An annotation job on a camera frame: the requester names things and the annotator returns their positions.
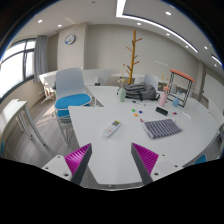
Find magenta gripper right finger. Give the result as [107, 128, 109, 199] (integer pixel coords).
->
[130, 142, 184, 186]

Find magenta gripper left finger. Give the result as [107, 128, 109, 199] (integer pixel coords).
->
[42, 143, 93, 186]

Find grey striped towel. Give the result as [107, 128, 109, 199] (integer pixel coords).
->
[143, 119, 182, 139]

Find white remote control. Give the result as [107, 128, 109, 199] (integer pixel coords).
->
[102, 120, 121, 137]

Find black phone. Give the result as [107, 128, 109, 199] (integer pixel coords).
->
[155, 107, 168, 116]

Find black marker pen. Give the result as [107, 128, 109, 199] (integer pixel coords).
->
[132, 100, 146, 106]

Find pink bottle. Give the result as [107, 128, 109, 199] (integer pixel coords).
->
[159, 92, 167, 107]

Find blue vase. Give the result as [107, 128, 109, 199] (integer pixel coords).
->
[173, 97, 179, 107]

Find grey backpack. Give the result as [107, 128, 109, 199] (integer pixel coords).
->
[124, 82, 160, 101]

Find white chair blue seat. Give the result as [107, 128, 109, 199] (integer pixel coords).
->
[55, 68, 92, 142]

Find pale green vase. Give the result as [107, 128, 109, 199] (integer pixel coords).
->
[118, 87, 126, 102]

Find white side desk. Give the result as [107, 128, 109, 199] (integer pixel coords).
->
[0, 99, 46, 146]

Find grey curtain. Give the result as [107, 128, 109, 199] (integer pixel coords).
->
[34, 35, 48, 82]

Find wooden coat rack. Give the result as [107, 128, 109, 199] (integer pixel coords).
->
[126, 30, 141, 84]

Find black frame orange top shelf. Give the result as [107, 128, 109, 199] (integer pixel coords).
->
[167, 69, 195, 107]

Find round wall clock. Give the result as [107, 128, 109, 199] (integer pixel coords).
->
[64, 34, 76, 45]

